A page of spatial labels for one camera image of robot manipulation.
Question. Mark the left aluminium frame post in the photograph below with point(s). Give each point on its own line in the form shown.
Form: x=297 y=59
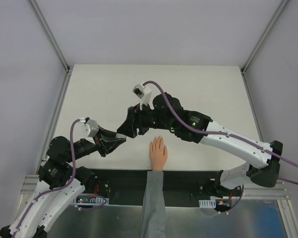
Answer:
x=49 y=35

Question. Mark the grey sleeved forearm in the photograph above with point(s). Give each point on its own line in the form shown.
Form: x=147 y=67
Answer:
x=153 y=214

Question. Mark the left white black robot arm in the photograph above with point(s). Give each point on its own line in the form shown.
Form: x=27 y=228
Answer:
x=60 y=183

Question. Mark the white cable duct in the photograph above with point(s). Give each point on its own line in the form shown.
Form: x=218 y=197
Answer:
x=90 y=200
x=211 y=203

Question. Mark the clear nail polish bottle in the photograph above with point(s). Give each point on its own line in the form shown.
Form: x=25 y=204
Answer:
x=120 y=136

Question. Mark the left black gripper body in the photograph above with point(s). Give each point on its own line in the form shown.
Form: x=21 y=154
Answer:
x=101 y=145

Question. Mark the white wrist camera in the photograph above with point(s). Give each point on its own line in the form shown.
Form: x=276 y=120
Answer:
x=89 y=128
x=143 y=93

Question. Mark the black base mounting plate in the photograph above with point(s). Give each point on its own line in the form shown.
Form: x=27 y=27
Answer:
x=180 y=188

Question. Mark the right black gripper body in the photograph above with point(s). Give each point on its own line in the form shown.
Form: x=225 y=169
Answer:
x=137 y=120

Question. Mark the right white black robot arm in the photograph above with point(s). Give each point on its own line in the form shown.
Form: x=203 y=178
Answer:
x=261 y=165

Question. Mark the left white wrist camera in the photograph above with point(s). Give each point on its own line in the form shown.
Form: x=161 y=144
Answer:
x=89 y=128

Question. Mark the aluminium frame post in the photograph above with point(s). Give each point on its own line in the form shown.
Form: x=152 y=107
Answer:
x=49 y=35
x=265 y=34

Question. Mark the right white cable duct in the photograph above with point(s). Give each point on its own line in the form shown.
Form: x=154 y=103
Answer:
x=211 y=203

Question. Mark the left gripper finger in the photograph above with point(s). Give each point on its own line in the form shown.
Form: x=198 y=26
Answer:
x=106 y=134
x=112 y=144

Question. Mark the right aluminium frame post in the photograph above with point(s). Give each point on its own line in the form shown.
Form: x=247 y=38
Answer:
x=265 y=34

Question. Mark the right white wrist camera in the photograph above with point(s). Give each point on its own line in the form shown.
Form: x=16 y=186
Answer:
x=143 y=93

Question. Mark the left white cable duct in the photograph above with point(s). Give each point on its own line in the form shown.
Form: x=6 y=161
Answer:
x=90 y=200

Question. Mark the mannequin hand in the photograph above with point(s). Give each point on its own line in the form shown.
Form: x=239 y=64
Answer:
x=158 y=154

